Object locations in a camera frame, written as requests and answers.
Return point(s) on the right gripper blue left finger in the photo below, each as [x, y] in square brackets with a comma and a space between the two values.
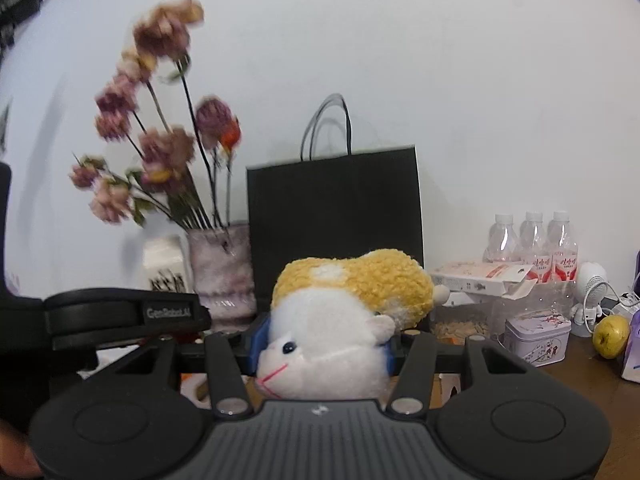
[258, 340]

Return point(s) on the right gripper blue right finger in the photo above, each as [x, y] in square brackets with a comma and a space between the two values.
[389, 353]

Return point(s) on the yellow white plush hamster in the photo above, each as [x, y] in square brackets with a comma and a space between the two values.
[318, 293]

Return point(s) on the person's left hand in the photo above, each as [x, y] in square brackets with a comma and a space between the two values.
[17, 460]

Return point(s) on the red cardboard pumpkin box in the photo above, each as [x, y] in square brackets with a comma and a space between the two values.
[339, 363]

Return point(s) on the clear container with grains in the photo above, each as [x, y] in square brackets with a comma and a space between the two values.
[464, 316]

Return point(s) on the pink marbled vase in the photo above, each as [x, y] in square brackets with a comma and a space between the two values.
[222, 275]

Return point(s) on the white red flat carton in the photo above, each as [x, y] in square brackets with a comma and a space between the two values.
[508, 280]

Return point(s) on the white green milk carton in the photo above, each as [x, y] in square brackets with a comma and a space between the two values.
[164, 265]

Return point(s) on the small printed tin box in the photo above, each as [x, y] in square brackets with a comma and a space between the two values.
[539, 337]

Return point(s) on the black paper shopping bag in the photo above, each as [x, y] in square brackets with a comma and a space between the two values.
[332, 207]

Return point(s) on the left clear water bottle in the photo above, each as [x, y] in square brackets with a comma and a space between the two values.
[502, 241]

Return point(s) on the clear water bottle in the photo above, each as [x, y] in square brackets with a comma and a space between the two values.
[562, 247]
[502, 241]
[533, 249]

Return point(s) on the middle clear water bottle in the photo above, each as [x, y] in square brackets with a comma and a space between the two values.
[533, 249]

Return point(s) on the right clear water bottle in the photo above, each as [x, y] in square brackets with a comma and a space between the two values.
[562, 247]

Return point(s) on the white small desk fan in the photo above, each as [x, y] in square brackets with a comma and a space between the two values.
[593, 297]

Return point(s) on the yellow green apple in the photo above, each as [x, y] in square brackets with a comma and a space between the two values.
[610, 336]

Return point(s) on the purple white gift bag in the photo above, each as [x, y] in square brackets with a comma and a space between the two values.
[631, 367]

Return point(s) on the dried pink rose bouquet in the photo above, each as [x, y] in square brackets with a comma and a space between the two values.
[184, 148]

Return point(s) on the black studio light head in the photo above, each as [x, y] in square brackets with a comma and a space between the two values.
[15, 13]

